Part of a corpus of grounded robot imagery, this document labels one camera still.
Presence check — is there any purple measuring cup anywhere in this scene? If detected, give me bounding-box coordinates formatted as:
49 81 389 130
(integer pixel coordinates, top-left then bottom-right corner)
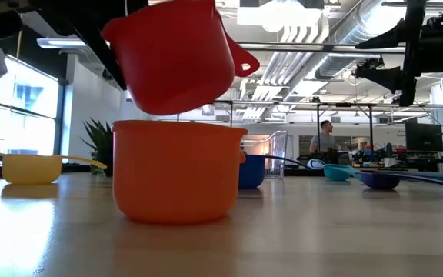
361 171 443 194

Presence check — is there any teal measuring cup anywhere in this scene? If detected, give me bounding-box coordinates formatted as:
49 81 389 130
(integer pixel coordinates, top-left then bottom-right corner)
323 164 365 182

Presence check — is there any green potted plant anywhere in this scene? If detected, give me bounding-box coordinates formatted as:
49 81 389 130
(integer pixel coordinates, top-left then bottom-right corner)
79 117 115 178

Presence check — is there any orange measuring cup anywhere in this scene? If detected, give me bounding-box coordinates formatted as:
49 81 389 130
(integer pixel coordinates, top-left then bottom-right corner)
112 119 248 225

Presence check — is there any black metal rack frame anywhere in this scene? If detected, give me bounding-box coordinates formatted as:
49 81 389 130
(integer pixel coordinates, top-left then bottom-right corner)
209 100 376 159

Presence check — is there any black computer monitor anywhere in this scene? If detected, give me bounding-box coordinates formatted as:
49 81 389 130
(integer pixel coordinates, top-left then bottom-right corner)
405 122 443 152

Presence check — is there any large window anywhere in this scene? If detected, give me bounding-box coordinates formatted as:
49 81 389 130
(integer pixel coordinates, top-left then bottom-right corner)
0 55 62 157

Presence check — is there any long ceiling light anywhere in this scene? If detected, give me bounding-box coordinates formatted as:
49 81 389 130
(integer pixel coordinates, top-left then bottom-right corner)
36 37 88 50

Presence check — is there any cluttered office desk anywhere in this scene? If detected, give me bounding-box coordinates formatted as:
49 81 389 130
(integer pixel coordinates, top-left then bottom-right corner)
298 144 443 174

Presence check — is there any clear plastic basket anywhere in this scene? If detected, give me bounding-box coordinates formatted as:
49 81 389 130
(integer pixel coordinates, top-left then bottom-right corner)
240 129 288 180

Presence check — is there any blue measuring cup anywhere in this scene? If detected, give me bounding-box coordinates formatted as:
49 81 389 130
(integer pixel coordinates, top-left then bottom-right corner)
238 153 311 190

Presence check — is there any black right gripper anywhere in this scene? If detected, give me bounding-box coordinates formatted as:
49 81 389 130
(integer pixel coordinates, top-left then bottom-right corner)
353 0 443 107

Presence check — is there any yellow measuring cup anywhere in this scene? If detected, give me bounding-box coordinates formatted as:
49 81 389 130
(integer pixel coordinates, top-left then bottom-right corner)
1 153 108 185

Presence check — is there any silver ceiling duct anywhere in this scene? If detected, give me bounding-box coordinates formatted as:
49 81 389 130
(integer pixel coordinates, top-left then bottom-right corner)
315 0 384 80

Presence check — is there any red measuring cup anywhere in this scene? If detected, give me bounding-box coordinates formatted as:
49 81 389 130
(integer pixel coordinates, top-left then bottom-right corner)
101 0 261 116

